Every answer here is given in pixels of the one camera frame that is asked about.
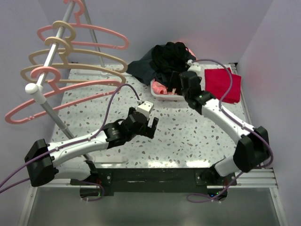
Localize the black shorts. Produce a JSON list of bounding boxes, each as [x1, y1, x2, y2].
[[151, 41, 197, 94]]

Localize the pink hanger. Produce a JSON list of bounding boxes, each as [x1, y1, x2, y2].
[[4, 66, 122, 125], [37, 23, 129, 50]]

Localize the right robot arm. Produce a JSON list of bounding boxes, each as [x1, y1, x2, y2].
[[172, 71, 272, 185]]

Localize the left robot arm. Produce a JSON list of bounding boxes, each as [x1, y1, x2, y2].
[[24, 107, 159, 187]]

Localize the lower beige hanger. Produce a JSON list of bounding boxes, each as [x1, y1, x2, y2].
[[20, 37, 127, 86]]

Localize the beige hanger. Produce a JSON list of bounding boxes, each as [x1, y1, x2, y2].
[[20, 37, 127, 86], [37, 21, 129, 74]]

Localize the top pink hanger hook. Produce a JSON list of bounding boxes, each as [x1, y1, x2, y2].
[[63, 0, 85, 24]]

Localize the upper beige hanger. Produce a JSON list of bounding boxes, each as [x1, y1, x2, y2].
[[37, 21, 129, 74]]

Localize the white plastic basket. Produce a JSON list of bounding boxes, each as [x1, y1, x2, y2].
[[150, 79, 184, 101]]

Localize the pink garment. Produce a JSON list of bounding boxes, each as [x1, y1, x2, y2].
[[152, 42, 197, 96]]

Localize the red folded cloth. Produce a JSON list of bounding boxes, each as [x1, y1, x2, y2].
[[205, 68, 242, 104]]

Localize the dark teal garment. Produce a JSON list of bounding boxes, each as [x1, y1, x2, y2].
[[126, 49, 156, 86]]

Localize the metal clothes rack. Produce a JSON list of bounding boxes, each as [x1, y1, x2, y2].
[[24, 0, 129, 164]]

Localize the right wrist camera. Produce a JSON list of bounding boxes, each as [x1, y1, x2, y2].
[[187, 60, 201, 74]]

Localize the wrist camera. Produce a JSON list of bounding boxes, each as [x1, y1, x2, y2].
[[187, 60, 201, 74], [136, 101, 154, 119]]

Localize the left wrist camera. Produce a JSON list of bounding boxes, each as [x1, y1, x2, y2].
[[136, 101, 154, 119]]

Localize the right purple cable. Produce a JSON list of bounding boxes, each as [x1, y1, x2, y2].
[[187, 58, 275, 203]]

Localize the purple cable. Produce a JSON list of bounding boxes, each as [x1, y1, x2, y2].
[[187, 58, 275, 203], [0, 84, 143, 194]]

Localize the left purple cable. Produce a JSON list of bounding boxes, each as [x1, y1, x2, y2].
[[0, 84, 143, 194]]

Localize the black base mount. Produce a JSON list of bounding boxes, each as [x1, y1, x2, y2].
[[70, 168, 235, 198]]

